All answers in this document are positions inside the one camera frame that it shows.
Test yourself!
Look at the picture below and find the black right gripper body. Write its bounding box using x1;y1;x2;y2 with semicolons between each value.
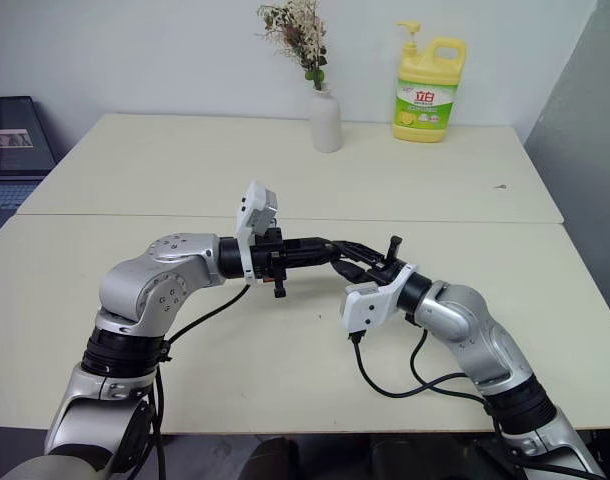
367;234;409;287

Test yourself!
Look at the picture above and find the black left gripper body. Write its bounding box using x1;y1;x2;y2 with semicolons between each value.
251;226;288;300

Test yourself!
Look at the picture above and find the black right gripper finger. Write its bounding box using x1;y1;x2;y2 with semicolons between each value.
332;240;389;265
334;260;371;288

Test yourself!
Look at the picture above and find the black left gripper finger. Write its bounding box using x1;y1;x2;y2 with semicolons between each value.
284;236;337;255
284;252;333;270

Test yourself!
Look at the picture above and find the white ceramic vase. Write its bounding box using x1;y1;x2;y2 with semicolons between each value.
309;89;345;154

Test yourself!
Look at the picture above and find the yellow dish soap bottle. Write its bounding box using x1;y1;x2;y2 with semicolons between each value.
390;19;468;145

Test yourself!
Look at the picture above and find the dark rounded shape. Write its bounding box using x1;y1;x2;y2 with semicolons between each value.
245;433;301;480

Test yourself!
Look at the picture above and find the dried flower bunch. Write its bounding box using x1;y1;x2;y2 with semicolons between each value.
254;0;331;94

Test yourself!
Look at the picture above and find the grey partition panel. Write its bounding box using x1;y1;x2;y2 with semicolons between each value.
521;0;610;346

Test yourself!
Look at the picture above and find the dark open laptop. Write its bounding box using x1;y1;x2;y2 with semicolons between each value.
0;95;59;246

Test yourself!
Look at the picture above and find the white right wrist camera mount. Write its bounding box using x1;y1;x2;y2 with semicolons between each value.
340;263;419;335

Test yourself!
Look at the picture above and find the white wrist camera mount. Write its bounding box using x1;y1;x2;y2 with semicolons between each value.
340;263;419;335
233;179;282;287

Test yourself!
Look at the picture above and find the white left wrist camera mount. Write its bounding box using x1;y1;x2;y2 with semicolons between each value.
233;179;282;287

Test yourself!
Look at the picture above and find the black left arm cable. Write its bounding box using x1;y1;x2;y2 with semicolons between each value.
152;282;252;480

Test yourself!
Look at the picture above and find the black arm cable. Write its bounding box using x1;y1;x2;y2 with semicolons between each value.
152;282;252;480
351;319;506;436

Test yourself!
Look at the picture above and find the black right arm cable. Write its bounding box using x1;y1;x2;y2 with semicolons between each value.
351;319;506;436

